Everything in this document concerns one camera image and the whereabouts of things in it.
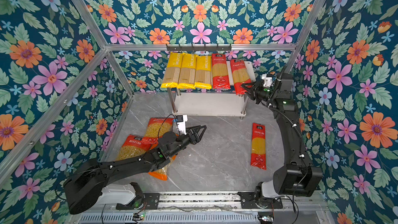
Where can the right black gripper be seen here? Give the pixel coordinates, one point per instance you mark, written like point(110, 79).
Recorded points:
point(255, 89)

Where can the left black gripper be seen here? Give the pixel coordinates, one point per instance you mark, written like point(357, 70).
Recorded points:
point(193, 136)

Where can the red spaghetti pack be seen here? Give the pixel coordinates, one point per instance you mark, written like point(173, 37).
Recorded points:
point(220, 76)
point(240, 76)
point(258, 146)

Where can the red macaroni bag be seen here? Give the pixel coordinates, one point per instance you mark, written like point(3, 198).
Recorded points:
point(132, 147)
point(156, 128)

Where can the yellow spaghetti pack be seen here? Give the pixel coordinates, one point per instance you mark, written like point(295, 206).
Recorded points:
point(172, 72)
point(203, 74)
point(187, 72)

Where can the orange macaroni bag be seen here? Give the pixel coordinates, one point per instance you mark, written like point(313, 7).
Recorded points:
point(161, 174)

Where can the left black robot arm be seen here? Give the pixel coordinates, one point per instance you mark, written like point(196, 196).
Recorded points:
point(84, 187)

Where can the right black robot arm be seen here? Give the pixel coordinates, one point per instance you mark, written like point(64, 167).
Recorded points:
point(298, 176)

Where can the white two-tier shelf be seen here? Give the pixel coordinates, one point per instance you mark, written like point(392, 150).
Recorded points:
point(208, 104)

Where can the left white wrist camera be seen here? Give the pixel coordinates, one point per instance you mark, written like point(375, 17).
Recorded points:
point(181, 123)

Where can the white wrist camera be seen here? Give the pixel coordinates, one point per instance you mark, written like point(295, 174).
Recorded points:
point(267, 80)
point(181, 123)

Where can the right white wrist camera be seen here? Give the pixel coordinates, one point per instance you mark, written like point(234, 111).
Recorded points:
point(267, 80)

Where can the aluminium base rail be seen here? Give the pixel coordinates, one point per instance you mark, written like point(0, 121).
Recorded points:
point(207, 201)

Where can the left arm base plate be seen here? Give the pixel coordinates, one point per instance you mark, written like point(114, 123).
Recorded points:
point(145, 201)

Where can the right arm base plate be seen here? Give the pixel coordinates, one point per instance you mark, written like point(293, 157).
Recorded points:
point(252, 200)

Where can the white vented cable duct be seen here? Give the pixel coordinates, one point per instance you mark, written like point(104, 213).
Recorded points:
point(171, 218)

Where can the metal hook rail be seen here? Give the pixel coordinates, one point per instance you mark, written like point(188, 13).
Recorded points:
point(194, 48)

